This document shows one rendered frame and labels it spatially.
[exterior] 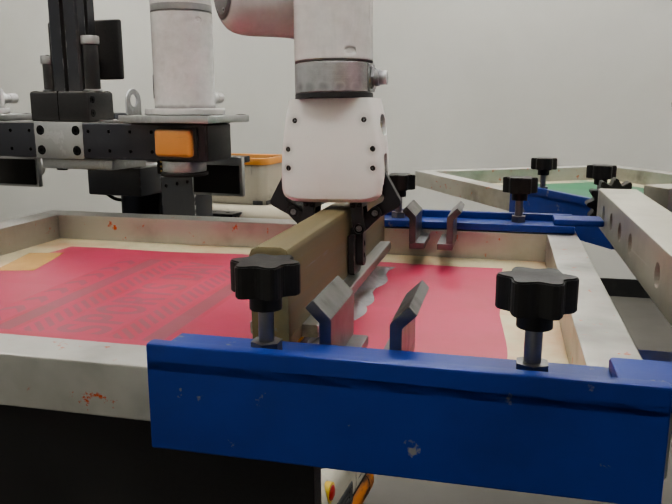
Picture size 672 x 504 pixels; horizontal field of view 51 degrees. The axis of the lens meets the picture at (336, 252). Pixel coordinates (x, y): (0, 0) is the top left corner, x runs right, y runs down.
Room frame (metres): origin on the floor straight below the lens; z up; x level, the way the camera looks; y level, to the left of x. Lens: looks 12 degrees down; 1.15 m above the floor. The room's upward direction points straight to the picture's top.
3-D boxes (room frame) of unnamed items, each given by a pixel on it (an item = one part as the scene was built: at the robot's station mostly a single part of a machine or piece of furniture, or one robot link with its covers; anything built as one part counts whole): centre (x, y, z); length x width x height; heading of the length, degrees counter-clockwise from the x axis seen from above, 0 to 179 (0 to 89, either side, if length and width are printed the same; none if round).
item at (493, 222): (0.94, -0.16, 0.97); 0.30 x 0.05 x 0.07; 77
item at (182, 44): (1.17, 0.24, 1.21); 0.16 x 0.13 x 0.15; 161
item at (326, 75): (0.69, -0.01, 1.18); 0.09 x 0.07 x 0.03; 76
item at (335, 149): (0.69, 0.00, 1.12); 0.10 x 0.08 x 0.11; 76
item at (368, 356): (0.40, -0.03, 0.97); 0.30 x 0.05 x 0.07; 77
